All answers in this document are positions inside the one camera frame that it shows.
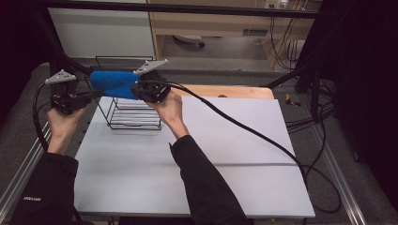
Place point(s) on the yellow black tape strip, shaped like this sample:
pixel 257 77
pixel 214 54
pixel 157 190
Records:
pixel 292 100

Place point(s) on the white cabinet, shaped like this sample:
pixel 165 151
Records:
pixel 100 31

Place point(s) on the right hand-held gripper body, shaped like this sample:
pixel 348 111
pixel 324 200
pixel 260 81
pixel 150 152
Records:
pixel 155 89

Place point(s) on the person's right hand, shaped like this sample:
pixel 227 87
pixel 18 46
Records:
pixel 172 111

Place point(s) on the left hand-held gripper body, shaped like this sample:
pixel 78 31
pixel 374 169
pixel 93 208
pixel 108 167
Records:
pixel 67 98

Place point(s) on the office chair base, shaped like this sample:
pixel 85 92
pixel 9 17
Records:
pixel 189 39

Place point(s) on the white power strip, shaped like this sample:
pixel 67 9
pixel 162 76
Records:
pixel 276 3

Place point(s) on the person's left hand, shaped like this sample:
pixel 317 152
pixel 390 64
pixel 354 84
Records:
pixel 62 125

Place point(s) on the white table cover board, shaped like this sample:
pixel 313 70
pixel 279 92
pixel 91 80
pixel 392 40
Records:
pixel 234 140

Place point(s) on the black metal frame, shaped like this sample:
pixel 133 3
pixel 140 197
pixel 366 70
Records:
pixel 187 8

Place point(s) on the light wooden desk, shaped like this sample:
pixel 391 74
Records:
pixel 212 23

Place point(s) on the wooden table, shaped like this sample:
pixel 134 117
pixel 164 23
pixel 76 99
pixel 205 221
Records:
pixel 234 91

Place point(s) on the black curtain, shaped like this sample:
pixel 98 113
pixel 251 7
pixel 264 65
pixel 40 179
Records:
pixel 18 47
pixel 366 78

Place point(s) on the blue towel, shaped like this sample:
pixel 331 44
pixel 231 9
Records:
pixel 114 82

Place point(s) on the aluminium floor rail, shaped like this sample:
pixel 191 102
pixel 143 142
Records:
pixel 341 178
pixel 18 178

